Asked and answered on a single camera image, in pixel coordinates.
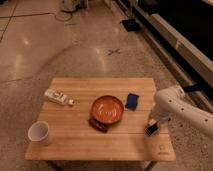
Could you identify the white tube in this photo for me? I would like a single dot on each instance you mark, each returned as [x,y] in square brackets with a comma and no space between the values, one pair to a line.
[58,97]

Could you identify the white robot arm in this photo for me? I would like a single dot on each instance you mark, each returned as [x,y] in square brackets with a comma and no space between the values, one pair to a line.
[170,101]

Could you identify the orange bowl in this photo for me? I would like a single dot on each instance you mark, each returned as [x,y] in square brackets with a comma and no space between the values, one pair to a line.
[107,109]

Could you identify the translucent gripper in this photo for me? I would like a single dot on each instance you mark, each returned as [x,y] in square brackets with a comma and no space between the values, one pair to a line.
[152,124]

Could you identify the wooden folding table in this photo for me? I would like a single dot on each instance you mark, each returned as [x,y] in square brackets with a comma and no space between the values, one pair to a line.
[73,138]

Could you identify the blue sponge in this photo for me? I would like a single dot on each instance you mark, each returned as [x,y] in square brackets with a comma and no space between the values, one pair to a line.
[132,101]

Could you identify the black red white eraser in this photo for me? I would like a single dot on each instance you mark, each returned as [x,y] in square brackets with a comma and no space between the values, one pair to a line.
[148,132]

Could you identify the black floor plate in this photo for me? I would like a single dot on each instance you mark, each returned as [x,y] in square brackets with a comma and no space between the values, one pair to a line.
[130,25]

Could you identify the white ceramic cup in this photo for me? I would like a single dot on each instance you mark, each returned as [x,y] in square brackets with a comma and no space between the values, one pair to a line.
[39,132]

